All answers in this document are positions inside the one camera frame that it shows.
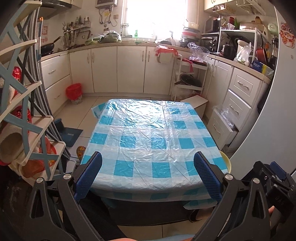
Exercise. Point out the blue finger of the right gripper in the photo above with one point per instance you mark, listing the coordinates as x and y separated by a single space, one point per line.
280 173

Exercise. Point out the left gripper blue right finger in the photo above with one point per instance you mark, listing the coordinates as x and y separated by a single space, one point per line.
210 175

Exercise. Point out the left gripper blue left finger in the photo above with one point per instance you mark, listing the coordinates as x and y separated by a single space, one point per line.
87 174

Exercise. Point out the red lined trash bin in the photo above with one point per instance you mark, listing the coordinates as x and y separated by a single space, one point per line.
74 93

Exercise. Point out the white kitchen cabinets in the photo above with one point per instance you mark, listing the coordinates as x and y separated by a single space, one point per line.
123 69

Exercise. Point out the person's right hand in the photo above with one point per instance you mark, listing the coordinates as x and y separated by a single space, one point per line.
271 210

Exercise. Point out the colourful slipper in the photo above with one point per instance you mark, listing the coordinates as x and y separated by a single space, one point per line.
80 152

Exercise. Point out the white refrigerator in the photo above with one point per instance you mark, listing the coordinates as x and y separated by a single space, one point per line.
272 137

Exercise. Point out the blue dustpan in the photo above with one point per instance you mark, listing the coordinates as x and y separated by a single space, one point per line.
68 135

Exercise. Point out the white blue shelf rack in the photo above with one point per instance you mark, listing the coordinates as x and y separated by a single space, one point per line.
30 143

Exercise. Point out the clear bag in drawer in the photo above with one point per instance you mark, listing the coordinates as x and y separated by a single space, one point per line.
226 114

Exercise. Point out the blue checkered plastic tablecloth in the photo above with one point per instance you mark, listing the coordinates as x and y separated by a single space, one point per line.
147 149

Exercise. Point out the white trolley rack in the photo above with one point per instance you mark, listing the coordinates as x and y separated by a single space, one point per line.
189 77

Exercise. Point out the clear plastic bag on trolley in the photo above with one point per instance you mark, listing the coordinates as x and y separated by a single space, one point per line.
199 53

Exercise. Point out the black frying pan on counter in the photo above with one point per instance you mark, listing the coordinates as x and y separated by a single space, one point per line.
49 47

